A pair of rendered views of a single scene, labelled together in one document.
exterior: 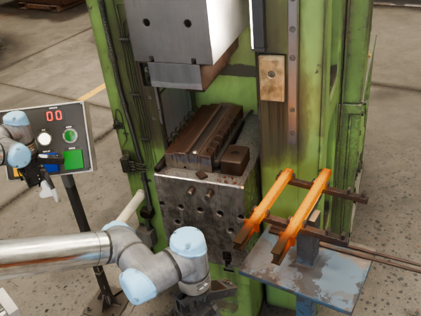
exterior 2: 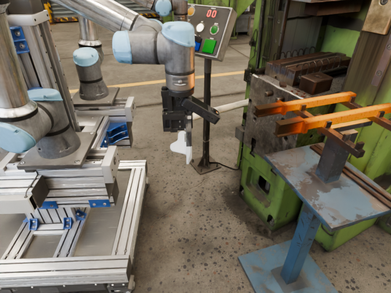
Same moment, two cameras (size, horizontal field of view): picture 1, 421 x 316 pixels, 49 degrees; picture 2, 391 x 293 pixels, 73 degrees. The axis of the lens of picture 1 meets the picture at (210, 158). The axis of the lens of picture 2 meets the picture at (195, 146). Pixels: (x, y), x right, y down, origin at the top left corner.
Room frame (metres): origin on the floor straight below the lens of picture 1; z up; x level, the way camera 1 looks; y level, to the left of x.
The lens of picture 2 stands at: (0.22, -0.36, 1.40)
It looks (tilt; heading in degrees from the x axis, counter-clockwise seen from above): 35 degrees down; 37
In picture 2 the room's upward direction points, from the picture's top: straight up
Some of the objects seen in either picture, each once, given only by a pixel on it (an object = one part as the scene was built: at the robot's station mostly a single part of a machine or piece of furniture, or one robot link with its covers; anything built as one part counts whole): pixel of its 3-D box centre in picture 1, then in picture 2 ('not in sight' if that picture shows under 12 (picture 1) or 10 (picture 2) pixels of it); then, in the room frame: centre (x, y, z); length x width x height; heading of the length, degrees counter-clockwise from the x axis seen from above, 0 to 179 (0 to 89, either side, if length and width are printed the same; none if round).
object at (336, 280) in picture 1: (307, 261); (325, 178); (1.12, -0.30, 0.73); 0.40 x 0.30 x 0.02; 56
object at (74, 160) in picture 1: (73, 159); (209, 46); (1.53, 0.54, 1.01); 0.07 x 0.05 x 0.07; 91
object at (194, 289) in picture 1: (195, 279); (180, 80); (0.72, 0.07, 1.15); 0.08 x 0.08 x 0.05
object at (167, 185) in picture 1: (224, 183); (306, 114); (1.68, -0.05, 0.69); 0.56 x 0.38 x 0.45; 156
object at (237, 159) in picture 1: (235, 160); (315, 83); (1.48, -0.10, 0.95); 0.12 x 0.08 x 0.06; 156
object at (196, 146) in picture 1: (210, 126); (314, 60); (1.68, -0.02, 0.99); 0.42 x 0.05 x 0.01; 156
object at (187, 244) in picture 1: (188, 254); (177, 48); (0.72, 0.07, 1.23); 0.09 x 0.08 x 0.11; 122
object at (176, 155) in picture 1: (206, 133); (309, 65); (1.69, 0.00, 0.96); 0.42 x 0.20 x 0.09; 156
